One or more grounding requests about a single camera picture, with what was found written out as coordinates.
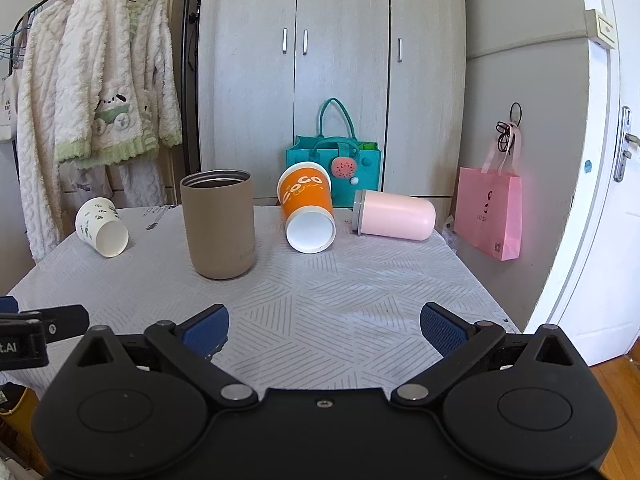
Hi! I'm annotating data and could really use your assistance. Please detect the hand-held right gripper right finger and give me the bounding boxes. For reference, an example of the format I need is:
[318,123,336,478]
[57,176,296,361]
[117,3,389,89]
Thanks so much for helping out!
[390,301,581,406]

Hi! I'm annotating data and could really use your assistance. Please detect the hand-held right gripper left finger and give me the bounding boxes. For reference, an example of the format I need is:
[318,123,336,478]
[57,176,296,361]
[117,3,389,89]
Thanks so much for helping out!
[75,303,260,406]

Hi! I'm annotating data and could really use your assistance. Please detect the white green-print paper cup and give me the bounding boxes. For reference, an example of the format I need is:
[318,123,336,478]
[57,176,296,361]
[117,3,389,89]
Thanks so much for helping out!
[75,197,130,259]

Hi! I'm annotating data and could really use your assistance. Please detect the orange paper cup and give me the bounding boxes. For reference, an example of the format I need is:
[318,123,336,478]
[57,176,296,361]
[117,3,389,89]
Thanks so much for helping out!
[277,161,337,254]

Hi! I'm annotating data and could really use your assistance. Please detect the clear plastic wrap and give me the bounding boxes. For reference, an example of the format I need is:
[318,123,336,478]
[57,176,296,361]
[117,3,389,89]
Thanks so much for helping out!
[440,215,460,253]

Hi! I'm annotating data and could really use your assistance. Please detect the tan metal tumbler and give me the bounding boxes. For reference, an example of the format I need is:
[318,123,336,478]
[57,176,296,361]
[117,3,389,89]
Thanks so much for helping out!
[179,169,258,281]

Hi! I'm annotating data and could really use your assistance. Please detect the white patterned tablecloth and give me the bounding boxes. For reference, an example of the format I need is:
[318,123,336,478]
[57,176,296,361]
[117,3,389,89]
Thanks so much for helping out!
[5,203,522,397]

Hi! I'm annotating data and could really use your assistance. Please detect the pink tumbler with grey rim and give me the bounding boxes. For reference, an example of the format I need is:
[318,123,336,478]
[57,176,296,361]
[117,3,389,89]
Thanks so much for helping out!
[352,189,437,242]

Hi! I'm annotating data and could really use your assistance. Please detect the pink paper shopping bag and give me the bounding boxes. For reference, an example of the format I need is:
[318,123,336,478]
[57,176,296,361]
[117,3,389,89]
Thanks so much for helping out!
[452,122,524,262]

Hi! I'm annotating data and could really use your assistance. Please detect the white fluffy robe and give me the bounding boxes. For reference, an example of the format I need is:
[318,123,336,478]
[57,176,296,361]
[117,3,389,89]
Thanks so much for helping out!
[16,0,167,264]

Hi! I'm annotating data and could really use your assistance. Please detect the watermelon bag charm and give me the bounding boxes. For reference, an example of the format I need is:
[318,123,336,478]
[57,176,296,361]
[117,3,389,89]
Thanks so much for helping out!
[332,156,360,181]

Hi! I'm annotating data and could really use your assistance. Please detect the white printed tote bag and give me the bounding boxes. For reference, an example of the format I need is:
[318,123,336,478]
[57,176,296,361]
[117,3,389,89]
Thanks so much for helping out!
[0,71,21,145]

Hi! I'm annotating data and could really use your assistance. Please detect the white door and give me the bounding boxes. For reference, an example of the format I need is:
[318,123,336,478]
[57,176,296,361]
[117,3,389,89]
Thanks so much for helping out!
[520,0,640,367]

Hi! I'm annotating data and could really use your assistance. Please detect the teal felt handbag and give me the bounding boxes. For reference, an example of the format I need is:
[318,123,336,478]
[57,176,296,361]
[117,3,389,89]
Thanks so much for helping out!
[286,98,382,209]

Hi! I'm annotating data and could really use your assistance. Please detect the white fluffy green-trim jacket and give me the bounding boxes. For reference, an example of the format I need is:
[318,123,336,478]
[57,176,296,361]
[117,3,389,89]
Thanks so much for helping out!
[53,0,184,169]

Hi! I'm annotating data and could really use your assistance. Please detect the black clothes rack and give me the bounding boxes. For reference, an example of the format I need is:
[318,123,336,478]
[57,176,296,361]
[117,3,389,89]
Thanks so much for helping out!
[181,0,202,177]

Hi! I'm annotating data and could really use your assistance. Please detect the grey wardrobe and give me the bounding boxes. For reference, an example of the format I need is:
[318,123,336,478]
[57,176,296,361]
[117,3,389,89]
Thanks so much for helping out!
[196,0,618,328]

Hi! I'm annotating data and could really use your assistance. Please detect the beige door latch box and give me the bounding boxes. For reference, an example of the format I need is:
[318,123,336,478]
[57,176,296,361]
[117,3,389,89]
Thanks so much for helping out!
[584,8,617,51]

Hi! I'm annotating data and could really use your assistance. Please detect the black hair ties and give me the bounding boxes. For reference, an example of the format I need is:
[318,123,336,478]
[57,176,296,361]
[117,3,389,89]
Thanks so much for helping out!
[495,102,524,154]

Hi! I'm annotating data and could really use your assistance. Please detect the wire clothes hangers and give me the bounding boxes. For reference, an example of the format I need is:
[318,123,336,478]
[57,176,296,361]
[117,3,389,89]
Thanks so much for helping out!
[0,4,43,70]

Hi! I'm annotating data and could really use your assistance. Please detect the silver door handle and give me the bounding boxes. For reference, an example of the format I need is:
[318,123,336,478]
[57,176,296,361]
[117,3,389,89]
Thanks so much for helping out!
[613,106,640,184]

